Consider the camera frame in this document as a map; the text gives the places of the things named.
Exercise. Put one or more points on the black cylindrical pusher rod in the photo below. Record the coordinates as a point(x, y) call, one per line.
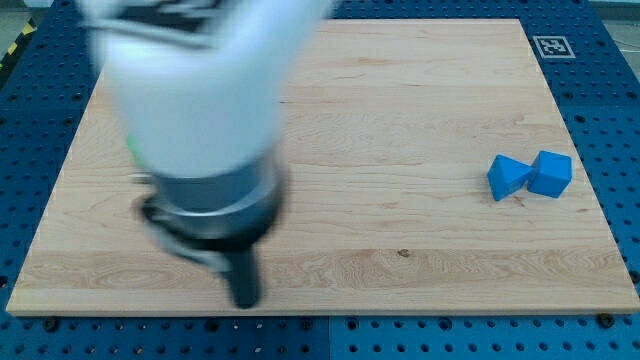
point(244, 278)

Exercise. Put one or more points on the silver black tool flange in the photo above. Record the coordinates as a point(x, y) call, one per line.
point(202, 218)

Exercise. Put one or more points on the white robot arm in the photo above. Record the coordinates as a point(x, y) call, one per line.
point(197, 85)

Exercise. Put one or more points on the light wooden board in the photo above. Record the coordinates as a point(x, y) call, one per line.
point(392, 126)

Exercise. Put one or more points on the blue triangular block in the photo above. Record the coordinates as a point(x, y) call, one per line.
point(507, 176)

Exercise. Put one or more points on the blue cube block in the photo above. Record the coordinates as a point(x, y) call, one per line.
point(552, 173)

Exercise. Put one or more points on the white fiducial marker tag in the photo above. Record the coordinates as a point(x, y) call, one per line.
point(553, 47)

